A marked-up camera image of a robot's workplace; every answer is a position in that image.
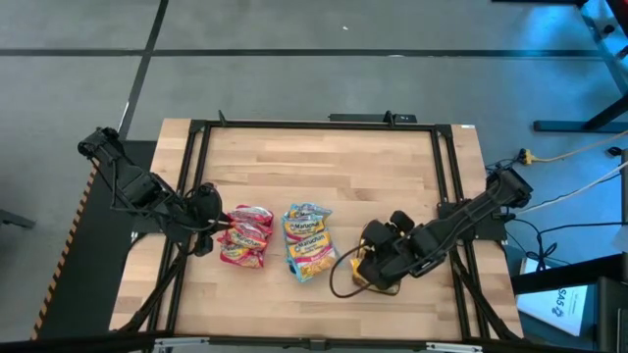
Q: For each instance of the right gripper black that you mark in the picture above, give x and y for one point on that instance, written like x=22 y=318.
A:
x=387 y=255

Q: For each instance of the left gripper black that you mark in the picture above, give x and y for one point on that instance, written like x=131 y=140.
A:
x=205 y=208

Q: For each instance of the black plastic bin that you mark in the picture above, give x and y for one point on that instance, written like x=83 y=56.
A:
x=387 y=291

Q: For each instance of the blue Maruchan ramen pack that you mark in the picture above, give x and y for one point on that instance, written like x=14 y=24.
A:
x=311 y=260
x=304 y=228
x=309 y=211

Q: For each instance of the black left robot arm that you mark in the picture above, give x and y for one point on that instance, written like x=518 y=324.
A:
x=137 y=188

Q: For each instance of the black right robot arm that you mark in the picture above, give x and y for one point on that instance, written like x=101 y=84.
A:
x=471 y=216

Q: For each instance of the white printed paper sign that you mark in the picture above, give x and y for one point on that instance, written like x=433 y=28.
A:
x=549 y=304

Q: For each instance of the black furniture foot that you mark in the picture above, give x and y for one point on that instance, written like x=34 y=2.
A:
x=15 y=219

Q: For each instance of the black desk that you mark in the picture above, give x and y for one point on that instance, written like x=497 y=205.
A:
x=613 y=314

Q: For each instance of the silver table edge rail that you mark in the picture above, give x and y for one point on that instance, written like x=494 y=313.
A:
x=441 y=347

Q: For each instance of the black bracket bar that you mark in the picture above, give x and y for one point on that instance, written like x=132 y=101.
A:
x=363 y=117

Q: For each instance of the black aluminium table frame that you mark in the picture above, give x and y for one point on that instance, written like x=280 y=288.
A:
x=319 y=124

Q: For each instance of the black desk leg frame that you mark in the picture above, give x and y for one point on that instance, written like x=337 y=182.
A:
x=564 y=126

